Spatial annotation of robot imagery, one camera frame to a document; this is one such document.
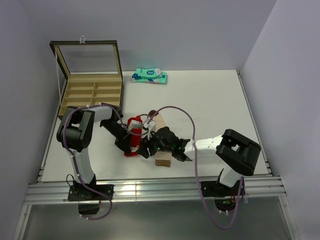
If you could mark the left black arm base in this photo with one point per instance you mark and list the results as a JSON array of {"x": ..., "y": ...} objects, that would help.
[{"x": 89, "y": 202}]

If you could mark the aluminium front rail frame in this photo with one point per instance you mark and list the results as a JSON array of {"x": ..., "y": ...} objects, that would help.
[{"x": 151, "y": 202}]

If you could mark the red sock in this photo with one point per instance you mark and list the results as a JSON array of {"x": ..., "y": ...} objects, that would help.
[{"x": 135, "y": 139}]

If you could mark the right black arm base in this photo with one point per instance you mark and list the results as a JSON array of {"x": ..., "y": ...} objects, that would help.
[{"x": 225, "y": 197}]

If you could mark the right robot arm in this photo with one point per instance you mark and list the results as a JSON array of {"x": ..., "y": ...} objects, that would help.
[{"x": 238, "y": 152}]

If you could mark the beige brown striped sock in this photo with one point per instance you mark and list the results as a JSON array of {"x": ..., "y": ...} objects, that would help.
[{"x": 162, "y": 158}]

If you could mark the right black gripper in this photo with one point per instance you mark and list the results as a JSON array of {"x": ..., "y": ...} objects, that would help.
[{"x": 145, "y": 143}]

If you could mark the black compartment organizer box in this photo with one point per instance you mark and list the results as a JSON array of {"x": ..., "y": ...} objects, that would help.
[{"x": 92, "y": 71}]

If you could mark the teal patterned folded socks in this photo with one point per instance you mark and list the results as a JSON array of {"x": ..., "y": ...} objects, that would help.
[{"x": 152, "y": 75}]

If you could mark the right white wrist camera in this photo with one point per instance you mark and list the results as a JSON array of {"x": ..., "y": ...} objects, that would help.
[{"x": 150, "y": 127}]

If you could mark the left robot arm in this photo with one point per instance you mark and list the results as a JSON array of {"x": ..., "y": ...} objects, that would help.
[{"x": 76, "y": 130}]

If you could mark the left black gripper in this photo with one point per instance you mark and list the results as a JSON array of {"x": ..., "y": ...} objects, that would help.
[{"x": 123, "y": 142}]

